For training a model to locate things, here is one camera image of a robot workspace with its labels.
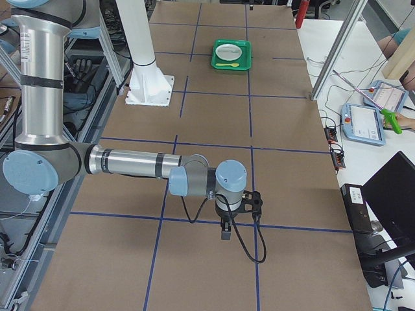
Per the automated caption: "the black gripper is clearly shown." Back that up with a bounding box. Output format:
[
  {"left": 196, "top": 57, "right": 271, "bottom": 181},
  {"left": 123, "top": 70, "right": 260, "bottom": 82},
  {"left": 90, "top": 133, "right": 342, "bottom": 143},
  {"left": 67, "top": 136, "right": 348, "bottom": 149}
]
[{"left": 215, "top": 207, "right": 240, "bottom": 240}]

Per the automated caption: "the yellow plastic spoon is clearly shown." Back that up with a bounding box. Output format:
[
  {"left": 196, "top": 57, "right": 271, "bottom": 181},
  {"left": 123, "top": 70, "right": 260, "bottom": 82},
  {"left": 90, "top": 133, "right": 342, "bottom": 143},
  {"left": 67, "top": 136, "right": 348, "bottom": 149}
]
[{"left": 215, "top": 63, "right": 240, "bottom": 67}]

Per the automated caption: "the black power strip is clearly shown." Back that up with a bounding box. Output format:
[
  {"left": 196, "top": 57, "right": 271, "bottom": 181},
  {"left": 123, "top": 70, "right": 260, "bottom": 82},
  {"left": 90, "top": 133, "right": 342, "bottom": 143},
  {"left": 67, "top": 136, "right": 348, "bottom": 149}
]
[
  {"left": 330, "top": 148, "right": 346, "bottom": 172},
  {"left": 324, "top": 126, "right": 338, "bottom": 143}
]

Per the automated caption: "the black computer box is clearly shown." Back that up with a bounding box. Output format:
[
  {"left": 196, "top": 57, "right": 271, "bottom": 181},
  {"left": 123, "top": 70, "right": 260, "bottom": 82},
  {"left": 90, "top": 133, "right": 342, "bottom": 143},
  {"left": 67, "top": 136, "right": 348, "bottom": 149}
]
[{"left": 340, "top": 183, "right": 404, "bottom": 289}]

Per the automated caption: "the black monitor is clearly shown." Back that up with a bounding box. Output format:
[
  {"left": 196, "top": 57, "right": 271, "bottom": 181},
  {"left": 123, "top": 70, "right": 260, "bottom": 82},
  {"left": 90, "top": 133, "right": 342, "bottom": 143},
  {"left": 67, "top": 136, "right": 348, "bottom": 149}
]
[{"left": 362, "top": 151, "right": 414, "bottom": 241}]

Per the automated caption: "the near teach pendant tablet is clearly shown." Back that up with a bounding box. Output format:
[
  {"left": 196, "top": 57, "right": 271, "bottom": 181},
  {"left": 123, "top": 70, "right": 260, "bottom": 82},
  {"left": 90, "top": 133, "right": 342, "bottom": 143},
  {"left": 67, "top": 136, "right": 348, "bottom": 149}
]
[{"left": 341, "top": 103, "right": 386, "bottom": 146}]

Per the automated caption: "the teach pendant tablet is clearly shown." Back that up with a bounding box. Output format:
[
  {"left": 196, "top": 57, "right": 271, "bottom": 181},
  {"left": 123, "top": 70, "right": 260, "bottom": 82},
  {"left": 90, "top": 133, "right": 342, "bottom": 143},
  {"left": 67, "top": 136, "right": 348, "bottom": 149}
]
[
  {"left": 341, "top": 103, "right": 386, "bottom": 146},
  {"left": 364, "top": 80, "right": 409, "bottom": 113}
]

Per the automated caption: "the green plastic tray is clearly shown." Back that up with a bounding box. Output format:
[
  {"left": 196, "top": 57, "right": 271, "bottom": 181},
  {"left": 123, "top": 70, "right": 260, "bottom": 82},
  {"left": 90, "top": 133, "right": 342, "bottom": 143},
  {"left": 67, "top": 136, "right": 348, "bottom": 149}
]
[{"left": 211, "top": 39, "right": 252, "bottom": 71}]

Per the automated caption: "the white round plate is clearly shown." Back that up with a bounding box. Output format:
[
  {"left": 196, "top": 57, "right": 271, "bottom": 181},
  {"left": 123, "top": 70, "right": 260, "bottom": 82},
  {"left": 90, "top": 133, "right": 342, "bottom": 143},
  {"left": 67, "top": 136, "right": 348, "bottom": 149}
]
[{"left": 215, "top": 43, "right": 243, "bottom": 61}]

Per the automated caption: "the pale green plastic fork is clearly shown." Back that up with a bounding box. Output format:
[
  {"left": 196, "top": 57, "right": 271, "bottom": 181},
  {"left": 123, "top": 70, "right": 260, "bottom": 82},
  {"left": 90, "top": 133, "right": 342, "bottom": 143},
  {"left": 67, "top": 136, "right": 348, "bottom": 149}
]
[{"left": 217, "top": 49, "right": 240, "bottom": 53}]

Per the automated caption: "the reacher grabber tool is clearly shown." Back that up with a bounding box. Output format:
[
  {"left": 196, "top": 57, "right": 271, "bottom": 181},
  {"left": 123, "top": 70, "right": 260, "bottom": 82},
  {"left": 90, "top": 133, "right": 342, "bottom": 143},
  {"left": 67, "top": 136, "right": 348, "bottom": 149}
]
[{"left": 333, "top": 69, "right": 403, "bottom": 134}]

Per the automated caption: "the far teach pendant tablet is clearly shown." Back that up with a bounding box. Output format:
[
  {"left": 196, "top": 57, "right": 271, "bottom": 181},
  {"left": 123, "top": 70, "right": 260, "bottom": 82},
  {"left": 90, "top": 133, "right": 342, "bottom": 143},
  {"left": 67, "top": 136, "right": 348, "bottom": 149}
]
[{"left": 364, "top": 80, "right": 409, "bottom": 113}]

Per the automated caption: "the red cylinder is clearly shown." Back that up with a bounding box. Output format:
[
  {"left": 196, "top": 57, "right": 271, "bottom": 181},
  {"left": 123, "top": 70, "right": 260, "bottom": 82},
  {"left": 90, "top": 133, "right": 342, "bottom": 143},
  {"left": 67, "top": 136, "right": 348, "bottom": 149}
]
[{"left": 295, "top": 0, "right": 309, "bottom": 29}]

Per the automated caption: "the person in black shirt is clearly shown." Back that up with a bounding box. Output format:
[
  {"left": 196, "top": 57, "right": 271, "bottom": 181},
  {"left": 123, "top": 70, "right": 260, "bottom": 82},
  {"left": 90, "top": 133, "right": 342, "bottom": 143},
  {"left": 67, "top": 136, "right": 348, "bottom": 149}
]
[{"left": 377, "top": 29, "right": 414, "bottom": 130}]

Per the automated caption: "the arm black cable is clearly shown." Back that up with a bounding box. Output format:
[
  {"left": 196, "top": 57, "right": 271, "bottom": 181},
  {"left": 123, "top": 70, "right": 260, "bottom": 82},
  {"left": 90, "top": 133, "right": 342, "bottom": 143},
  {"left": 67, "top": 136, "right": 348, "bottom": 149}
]
[{"left": 180, "top": 192, "right": 268, "bottom": 264}]

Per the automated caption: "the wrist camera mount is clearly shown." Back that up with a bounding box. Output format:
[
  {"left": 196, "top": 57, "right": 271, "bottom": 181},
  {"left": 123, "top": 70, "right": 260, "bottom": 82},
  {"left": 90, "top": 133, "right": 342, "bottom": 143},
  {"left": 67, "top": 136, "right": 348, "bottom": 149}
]
[{"left": 233, "top": 190, "right": 263, "bottom": 219}]

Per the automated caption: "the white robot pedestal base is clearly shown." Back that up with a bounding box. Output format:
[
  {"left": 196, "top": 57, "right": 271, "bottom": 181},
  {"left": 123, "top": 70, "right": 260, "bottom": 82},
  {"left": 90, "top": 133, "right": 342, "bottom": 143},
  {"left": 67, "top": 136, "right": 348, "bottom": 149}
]
[{"left": 116, "top": 0, "right": 174, "bottom": 107}]

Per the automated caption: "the aluminium frame post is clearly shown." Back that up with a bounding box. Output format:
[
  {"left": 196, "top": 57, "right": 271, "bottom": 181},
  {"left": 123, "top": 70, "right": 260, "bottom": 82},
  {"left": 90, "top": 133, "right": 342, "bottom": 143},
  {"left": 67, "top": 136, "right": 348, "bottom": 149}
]
[{"left": 310, "top": 0, "right": 368, "bottom": 100}]

